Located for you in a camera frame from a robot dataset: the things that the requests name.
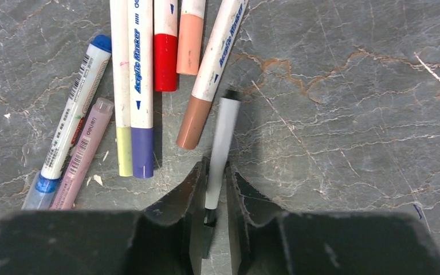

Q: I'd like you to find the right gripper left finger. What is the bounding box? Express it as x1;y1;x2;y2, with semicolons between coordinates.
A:
0;161;207;274

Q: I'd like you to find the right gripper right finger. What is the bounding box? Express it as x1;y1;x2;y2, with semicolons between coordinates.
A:
225;164;440;274

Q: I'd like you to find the black capped pen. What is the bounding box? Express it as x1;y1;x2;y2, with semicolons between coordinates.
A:
204;89;241;228

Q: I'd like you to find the brown capped white pen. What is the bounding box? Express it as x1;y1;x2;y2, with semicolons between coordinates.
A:
176;0;249;150

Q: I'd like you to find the orange capped pen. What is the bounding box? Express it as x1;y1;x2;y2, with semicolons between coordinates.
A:
176;0;206;75

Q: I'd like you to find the violet capped white pen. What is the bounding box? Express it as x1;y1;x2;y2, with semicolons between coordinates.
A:
127;0;154;179

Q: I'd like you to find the red tipped white pen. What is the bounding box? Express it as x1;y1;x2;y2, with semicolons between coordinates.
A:
154;0;178;92

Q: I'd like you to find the yellow capped white pen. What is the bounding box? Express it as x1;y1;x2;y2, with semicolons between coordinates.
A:
109;0;132;177

